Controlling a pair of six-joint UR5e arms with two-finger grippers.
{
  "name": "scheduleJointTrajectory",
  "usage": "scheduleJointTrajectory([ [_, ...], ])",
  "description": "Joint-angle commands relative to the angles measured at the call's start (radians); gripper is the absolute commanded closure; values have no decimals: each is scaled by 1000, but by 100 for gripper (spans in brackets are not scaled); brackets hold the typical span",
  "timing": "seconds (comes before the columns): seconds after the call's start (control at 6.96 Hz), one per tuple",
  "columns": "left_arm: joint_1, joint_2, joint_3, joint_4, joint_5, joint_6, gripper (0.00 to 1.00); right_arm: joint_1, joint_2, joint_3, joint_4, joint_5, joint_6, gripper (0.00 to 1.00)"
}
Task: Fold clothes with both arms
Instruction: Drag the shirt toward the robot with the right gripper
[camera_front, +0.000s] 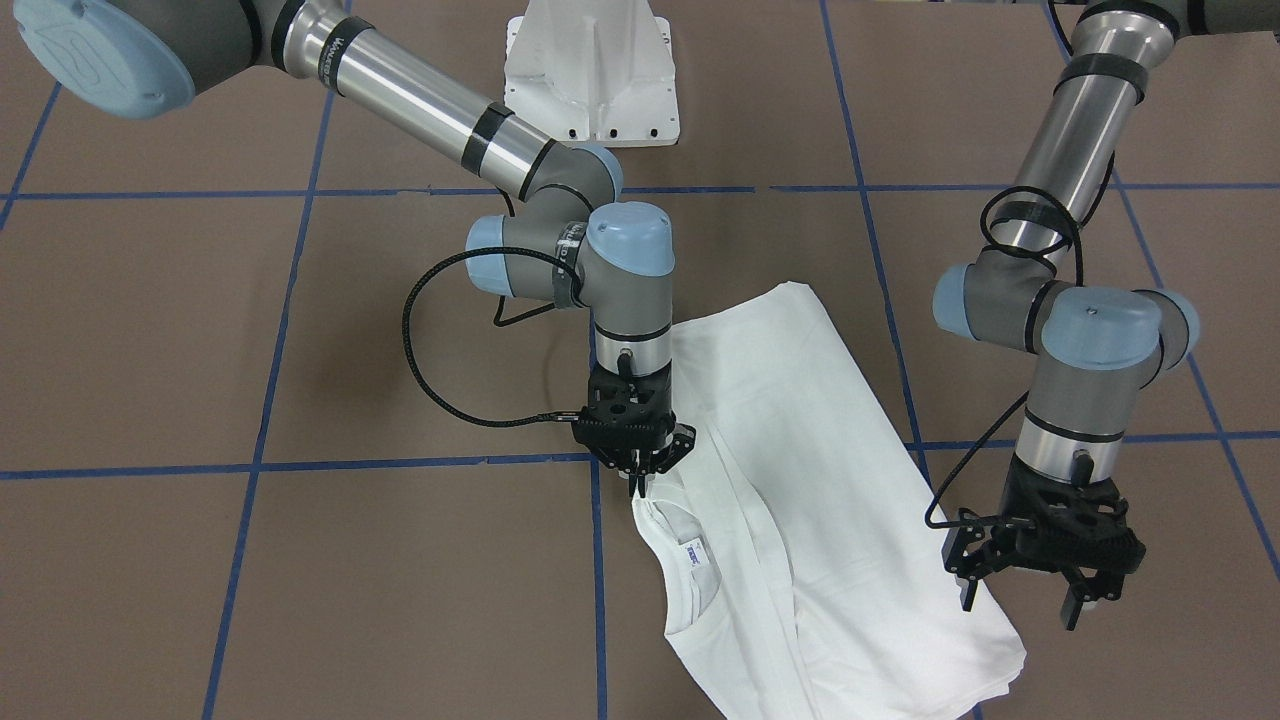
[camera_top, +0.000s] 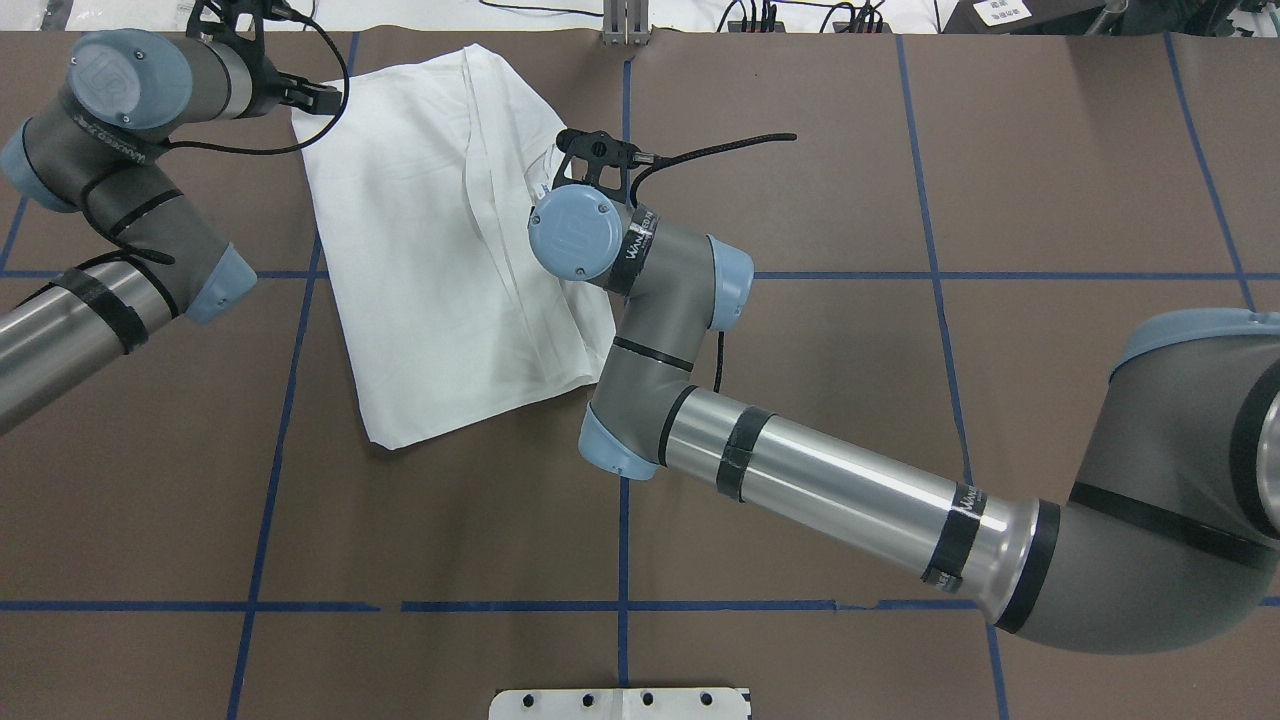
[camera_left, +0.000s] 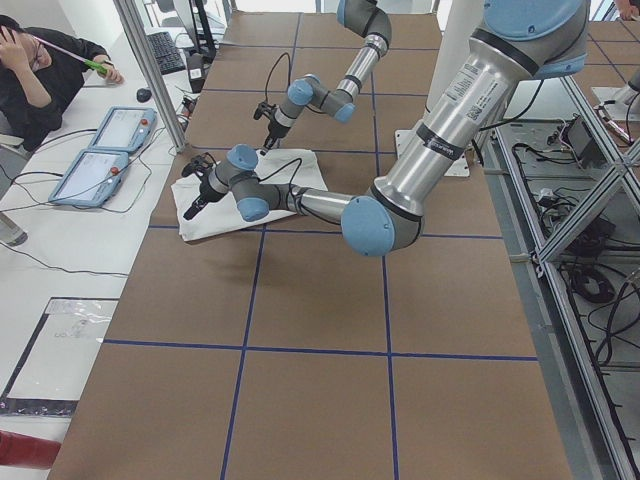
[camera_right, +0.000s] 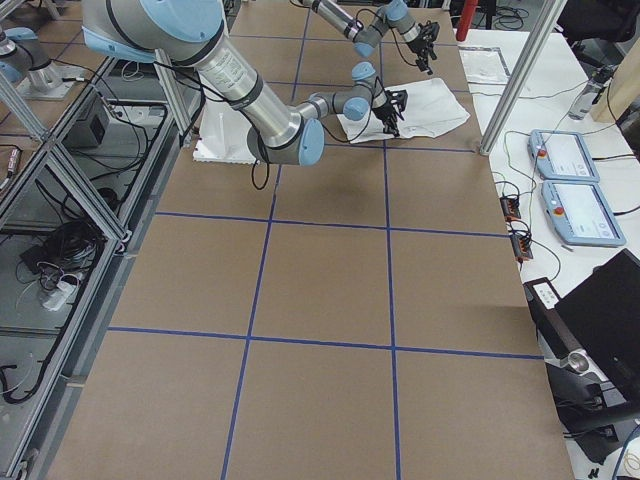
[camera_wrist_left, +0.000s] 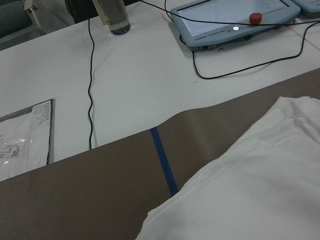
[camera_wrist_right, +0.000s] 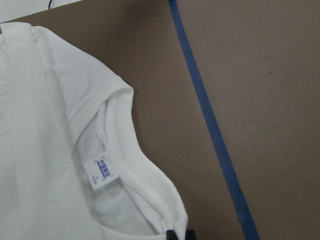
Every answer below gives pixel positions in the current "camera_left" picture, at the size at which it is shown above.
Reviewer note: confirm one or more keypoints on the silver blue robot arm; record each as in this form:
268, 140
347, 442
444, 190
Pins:
515, 41
363, 18

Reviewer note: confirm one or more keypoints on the green toy object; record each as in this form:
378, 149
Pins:
98, 67

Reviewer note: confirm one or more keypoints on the person in black jacket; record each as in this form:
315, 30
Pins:
42, 70

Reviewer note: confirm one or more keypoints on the blue teach pendant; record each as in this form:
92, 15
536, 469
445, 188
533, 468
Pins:
124, 129
91, 179

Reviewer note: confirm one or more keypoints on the black keyboard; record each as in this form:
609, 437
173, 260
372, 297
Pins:
165, 52

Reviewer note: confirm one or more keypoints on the black electronics box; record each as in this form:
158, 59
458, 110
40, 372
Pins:
579, 138

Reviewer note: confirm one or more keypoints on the near blue teach pendant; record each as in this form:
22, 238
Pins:
91, 179

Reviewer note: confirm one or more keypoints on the red cylinder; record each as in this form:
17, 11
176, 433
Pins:
24, 451

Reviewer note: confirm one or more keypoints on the white long-sleeve printed shirt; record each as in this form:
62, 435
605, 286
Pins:
251, 202

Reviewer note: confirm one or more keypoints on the clear plastic document sleeve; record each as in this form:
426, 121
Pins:
49, 376

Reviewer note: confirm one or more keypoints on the aluminium frame post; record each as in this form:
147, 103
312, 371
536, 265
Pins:
137, 38

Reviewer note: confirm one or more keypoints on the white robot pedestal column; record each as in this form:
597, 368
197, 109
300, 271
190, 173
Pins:
462, 19

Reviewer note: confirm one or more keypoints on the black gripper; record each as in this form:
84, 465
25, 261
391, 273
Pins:
273, 132
203, 193

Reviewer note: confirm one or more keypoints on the far blue teach pendant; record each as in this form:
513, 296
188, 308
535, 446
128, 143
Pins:
124, 129

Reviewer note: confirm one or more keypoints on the black computer mouse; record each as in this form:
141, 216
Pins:
143, 95

